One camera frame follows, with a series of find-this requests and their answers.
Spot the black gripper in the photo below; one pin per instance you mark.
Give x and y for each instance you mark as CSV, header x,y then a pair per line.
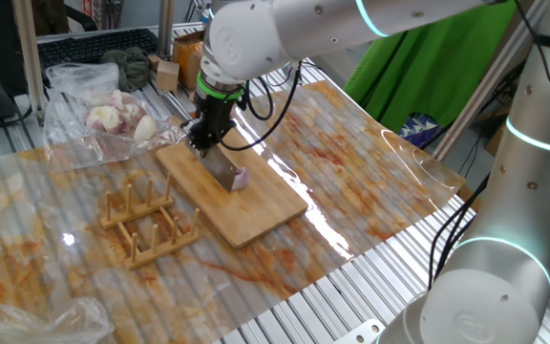
x,y
215,112

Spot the steel cleaver knife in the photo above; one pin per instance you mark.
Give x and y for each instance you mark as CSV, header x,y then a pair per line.
x,y
222,167

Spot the red onion wedge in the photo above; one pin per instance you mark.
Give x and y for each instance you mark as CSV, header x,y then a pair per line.
x,y
242,180

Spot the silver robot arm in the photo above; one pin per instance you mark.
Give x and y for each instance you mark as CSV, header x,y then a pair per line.
x,y
494,296

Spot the clear bag of onions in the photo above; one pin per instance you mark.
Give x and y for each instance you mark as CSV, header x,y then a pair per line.
x,y
74,81

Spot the white onion half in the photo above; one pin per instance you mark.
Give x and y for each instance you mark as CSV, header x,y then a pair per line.
x,y
145,129

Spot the wooden cube block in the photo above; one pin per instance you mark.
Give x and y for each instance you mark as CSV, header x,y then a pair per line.
x,y
167,75

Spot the pink peeled onion piece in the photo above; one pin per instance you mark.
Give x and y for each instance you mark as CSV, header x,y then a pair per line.
x,y
134,112
115,99

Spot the taped cardboard box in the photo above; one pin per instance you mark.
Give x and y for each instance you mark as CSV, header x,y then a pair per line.
x,y
186,57

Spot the bamboo cutting board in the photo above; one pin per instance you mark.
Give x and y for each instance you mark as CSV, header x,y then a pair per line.
x,y
256,215

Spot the small wooden block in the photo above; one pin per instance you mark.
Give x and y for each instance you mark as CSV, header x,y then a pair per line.
x,y
154,62

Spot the dark green cloth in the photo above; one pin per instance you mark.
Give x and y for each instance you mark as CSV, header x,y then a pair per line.
x,y
129,69

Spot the large peeled onion chunk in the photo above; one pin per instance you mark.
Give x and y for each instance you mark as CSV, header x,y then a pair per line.
x,y
105,119

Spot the wooden peg dish rack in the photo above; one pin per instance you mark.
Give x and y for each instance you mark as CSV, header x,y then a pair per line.
x,y
160,253

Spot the black keyboard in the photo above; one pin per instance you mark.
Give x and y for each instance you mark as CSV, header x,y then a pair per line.
x,y
93,48

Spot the clear plastic table sheet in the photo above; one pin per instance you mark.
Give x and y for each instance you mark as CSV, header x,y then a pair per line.
x,y
375,167

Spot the black chair armrest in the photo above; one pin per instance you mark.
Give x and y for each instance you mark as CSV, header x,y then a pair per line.
x,y
77,16

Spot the blue white patterned bag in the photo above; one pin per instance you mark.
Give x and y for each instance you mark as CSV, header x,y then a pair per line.
x,y
418,130

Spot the green backdrop cloth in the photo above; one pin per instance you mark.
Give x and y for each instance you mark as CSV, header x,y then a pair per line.
x,y
428,71

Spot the crumpled clear plastic bag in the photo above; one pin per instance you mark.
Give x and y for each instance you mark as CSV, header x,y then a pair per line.
x,y
41,325

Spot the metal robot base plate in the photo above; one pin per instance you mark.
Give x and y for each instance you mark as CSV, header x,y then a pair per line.
x,y
358,334

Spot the slanted aluminium frame post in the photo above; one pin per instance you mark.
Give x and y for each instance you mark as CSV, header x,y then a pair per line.
x,y
485,91

